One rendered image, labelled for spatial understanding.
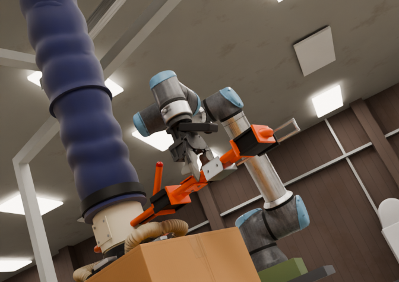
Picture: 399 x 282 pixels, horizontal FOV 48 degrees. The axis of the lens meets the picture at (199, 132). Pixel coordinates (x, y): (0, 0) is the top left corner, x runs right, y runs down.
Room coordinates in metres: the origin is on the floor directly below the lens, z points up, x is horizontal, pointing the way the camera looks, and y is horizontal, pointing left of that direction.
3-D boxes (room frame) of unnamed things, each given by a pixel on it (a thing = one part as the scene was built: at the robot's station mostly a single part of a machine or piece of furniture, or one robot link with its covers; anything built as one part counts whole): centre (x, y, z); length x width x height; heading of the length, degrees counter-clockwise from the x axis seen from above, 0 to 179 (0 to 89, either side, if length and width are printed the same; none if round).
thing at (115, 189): (1.46, 0.36, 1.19); 0.23 x 0.23 x 0.04
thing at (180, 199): (1.32, 0.16, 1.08); 0.10 x 0.08 x 0.06; 144
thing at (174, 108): (1.23, 0.04, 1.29); 0.10 x 0.09 x 0.05; 144
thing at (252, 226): (2.18, -0.06, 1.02); 0.17 x 0.15 x 0.18; 73
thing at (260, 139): (1.11, -0.12, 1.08); 0.08 x 0.07 x 0.05; 54
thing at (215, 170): (1.19, -0.01, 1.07); 0.07 x 0.07 x 0.04; 54
